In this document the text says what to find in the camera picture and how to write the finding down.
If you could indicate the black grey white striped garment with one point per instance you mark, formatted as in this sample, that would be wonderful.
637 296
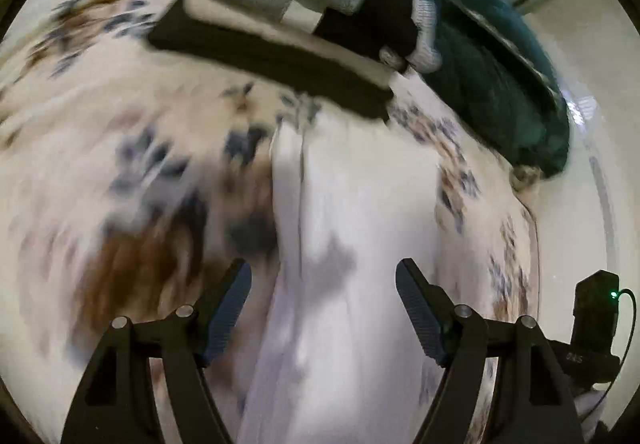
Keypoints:
300 18

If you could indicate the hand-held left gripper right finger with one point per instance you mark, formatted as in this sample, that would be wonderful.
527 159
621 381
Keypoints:
420 311

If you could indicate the floral bed sheet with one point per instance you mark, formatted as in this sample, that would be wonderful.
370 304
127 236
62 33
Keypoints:
115 163

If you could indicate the dark teal knit garment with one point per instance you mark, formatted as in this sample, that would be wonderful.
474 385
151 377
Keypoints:
495 73

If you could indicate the white small garment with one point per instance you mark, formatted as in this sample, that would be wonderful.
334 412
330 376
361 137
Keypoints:
350 284

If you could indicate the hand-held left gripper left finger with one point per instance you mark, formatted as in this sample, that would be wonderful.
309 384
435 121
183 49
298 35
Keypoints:
227 311

